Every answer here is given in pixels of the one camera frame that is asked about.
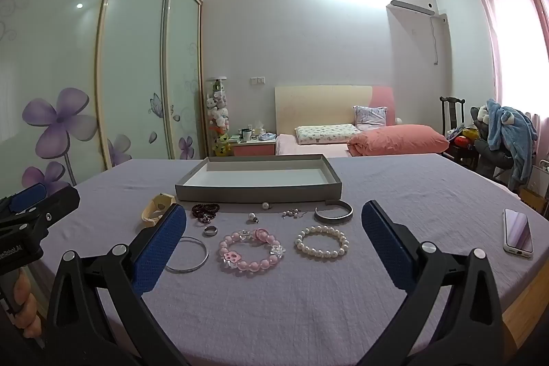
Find white pearl bracelet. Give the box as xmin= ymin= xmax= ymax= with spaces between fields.
xmin=294 ymin=225 xmax=349 ymax=261

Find white patterned pillow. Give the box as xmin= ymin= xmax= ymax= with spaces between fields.
xmin=294 ymin=124 xmax=363 ymax=145

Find floral sliding door wardrobe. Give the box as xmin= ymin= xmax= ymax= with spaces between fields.
xmin=0 ymin=0 xmax=203 ymax=195

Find pink bead bracelet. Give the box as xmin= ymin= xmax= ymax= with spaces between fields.
xmin=219 ymin=228 xmax=286 ymax=275

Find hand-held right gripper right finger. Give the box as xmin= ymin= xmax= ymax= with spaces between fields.
xmin=358 ymin=200 xmax=517 ymax=366

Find small floral pillow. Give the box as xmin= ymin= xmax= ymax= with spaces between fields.
xmin=353 ymin=105 xmax=388 ymax=131

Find wide silver cuff bangle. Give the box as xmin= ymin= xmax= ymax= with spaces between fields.
xmin=313 ymin=200 xmax=354 ymax=225

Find grey padded chair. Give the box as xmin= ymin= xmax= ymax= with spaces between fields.
xmin=469 ymin=106 xmax=515 ymax=182

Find white smartphone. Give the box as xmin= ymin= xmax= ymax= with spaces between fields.
xmin=503 ymin=208 xmax=534 ymax=259

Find cardboard box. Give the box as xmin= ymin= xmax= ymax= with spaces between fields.
xmin=520 ymin=185 xmax=549 ymax=217

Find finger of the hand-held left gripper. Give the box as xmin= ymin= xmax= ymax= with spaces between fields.
xmin=0 ymin=183 xmax=48 ymax=216
xmin=23 ymin=186 xmax=81 ymax=240

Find grey cardboard box tray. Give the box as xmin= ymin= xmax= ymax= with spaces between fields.
xmin=174 ymin=154 xmax=344 ymax=204

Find person's left hand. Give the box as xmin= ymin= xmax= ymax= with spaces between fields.
xmin=12 ymin=267 xmax=44 ymax=340

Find clear tube of plush toys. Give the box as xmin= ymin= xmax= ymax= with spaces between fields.
xmin=206 ymin=78 xmax=231 ymax=157

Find yellow watch strap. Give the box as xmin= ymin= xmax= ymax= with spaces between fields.
xmin=141 ymin=193 xmax=177 ymax=228

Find salmon pink pillow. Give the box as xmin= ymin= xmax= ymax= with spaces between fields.
xmin=347 ymin=125 xmax=450 ymax=157

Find cream and pink headboard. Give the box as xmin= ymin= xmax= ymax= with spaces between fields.
xmin=274 ymin=85 xmax=393 ymax=135

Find white air conditioner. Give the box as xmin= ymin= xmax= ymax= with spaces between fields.
xmin=386 ymin=0 xmax=437 ymax=17

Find blue plush garment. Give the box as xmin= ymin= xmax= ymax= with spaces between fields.
xmin=484 ymin=99 xmax=538 ymax=192

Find dark red bead bracelet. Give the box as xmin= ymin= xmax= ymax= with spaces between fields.
xmin=191 ymin=202 xmax=221 ymax=225

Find pink curtain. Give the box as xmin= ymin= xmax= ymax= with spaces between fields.
xmin=472 ymin=0 xmax=549 ymax=122

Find dark wooden chair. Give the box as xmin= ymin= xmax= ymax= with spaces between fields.
xmin=440 ymin=96 xmax=477 ymax=169

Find pink bed sheet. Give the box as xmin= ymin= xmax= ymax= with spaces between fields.
xmin=274 ymin=133 xmax=350 ymax=157

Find pink nightstand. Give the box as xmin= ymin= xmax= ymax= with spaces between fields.
xmin=227 ymin=133 xmax=277 ymax=157

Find red and yellow toys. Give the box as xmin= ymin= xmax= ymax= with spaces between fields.
xmin=454 ymin=128 xmax=479 ymax=149

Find thin silver bangle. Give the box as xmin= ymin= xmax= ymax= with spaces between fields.
xmin=165 ymin=236 xmax=209 ymax=274

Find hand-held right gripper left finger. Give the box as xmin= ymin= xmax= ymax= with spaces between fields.
xmin=45 ymin=203 xmax=189 ymax=366

